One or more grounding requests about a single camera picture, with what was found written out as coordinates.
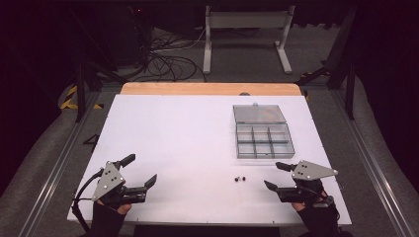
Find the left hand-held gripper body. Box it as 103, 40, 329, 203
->
91, 160, 148, 210

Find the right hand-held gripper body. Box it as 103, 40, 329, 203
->
278, 159, 339, 207

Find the person's right hand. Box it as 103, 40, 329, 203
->
291, 192, 330, 212

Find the person's left hand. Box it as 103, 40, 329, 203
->
97, 200, 133, 215

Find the clear plastic compartment box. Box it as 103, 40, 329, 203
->
232, 102, 296, 160

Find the white board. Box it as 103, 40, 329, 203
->
66, 94, 353, 227

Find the yellow black hazard tape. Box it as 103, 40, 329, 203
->
59, 84, 105, 111

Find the black tripod stand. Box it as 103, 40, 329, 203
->
65, 6, 129, 124
294, 6, 360, 121

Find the white metal stand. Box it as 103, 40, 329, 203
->
202, 5, 296, 75

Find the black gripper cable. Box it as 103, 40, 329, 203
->
71, 167, 107, 234

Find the aluminium rail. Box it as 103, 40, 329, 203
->
330, 88, 419, 237
18, 90, 103, 237

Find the bundle of black floor cables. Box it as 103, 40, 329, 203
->
137, 28, 211, 83

